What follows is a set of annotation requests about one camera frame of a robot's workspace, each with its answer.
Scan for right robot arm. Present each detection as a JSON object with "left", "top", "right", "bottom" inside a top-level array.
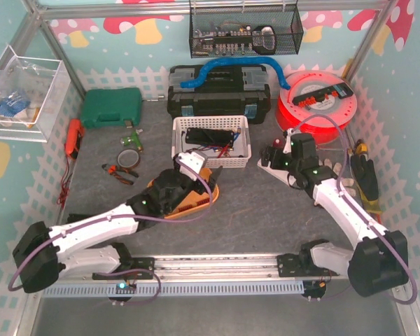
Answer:
[{"left": 258, "top": 130, "right": 410, "bottom": 297}]

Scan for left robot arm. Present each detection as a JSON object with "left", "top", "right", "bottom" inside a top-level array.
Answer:
[{"left": 8, "top": 150, "right": 223, "bottom": 293}]

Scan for small red springs row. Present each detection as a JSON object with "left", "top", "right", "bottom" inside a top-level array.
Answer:
[{"left": 177, "top": 197, "right": 209, "bottom": 212}]

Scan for orange plastic tray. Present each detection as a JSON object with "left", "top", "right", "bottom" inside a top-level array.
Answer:
[{"left": 164, "top": 167, "right": 220, "bottom": 220}]

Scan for white peg board base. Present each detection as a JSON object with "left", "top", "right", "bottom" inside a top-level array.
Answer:
[{"left": 257, "top": 159, "right": 296, "bottom": 186}]

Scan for black perforated metal plate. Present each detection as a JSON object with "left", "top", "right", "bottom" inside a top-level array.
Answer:
[{"left": 185, "top": 127, "right": 235, "bottom": 147}]

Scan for white perforated plastic basket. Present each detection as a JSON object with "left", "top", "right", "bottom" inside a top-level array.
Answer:
[{"left": 171, "top": 115, "right": 251, "bottom": 169}]

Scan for red filament spool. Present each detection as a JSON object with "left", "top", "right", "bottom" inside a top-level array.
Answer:
[{"left": 275, "top": 70, "right": 358, "bottom": 144}]

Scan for white work glove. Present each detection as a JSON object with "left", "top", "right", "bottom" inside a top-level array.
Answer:
[{"left": 311, "top": 158, "right": 357, "bottom": 207}]

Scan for black yellow work glove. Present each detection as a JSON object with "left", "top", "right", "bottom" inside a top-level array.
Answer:
[{"left": 350, "top": 154, "right": 382, "bottom": 215}]

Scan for black connector strip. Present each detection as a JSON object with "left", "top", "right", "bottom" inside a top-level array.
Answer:
[{"left": 292, "top": 83, "right": 354, "bottom": 107}]

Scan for black plastic toolbox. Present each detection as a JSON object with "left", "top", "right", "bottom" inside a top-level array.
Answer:
[{"left": 167, "top": 65, "right": 271, "bottom": 124}]

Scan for green plastic tool case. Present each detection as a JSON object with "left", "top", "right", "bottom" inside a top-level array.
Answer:
[{"left": 80, "top": 87, "right": 143, "bottom": 129}]

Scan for orange multimeter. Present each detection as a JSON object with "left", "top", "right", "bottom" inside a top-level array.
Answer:
[{"left": 64, "top": 118, "right": 84, "bottom": 160}]

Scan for clear acrylic box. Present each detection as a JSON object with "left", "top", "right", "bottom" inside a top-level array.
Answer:
[{"left": 0, "top": 46, "right": 71, "bottom": 143}]

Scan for blue white glove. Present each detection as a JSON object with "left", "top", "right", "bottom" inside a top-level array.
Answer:
[{"left": 0, "top": 91, "right": 30, "bottom": 118}]

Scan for red black probe wires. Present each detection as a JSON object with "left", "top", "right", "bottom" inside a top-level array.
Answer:
[{"left": 180, "top": 127, "right": 241, "bottom": 160}]

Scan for yellow handled tool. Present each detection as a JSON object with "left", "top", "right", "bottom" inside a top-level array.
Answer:
[{"left": 348, "top": 139, "right": 368, "bottom": 156}]

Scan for orange handled pliers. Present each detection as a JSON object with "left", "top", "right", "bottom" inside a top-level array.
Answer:
[{"left": 101, "top": 164, "right": 139, "bottom": 186}]

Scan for blue corrugated hose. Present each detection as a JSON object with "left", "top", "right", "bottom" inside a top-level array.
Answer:
[{"left": 180, "top": 57, "right": 292, "bottom": 91}]

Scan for aluminium rail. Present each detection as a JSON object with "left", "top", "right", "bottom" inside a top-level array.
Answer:
[{"left": 29, "top": 253, "right": 407, "bottom": 284}]

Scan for black wire mesh basket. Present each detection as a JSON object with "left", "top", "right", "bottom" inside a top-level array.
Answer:
[{"left": 189, "top": 3, "right": 304, "bottom": 58}]

